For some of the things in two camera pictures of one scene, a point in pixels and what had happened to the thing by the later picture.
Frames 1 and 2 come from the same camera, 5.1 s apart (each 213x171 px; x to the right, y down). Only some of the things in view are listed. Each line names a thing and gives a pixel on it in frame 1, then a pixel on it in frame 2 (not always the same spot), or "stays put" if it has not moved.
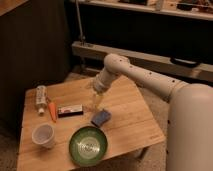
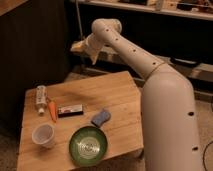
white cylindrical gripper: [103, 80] → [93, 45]
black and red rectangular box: [70, 110] stays put
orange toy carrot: [53, 110] stays put
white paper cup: [43, 135] stays put
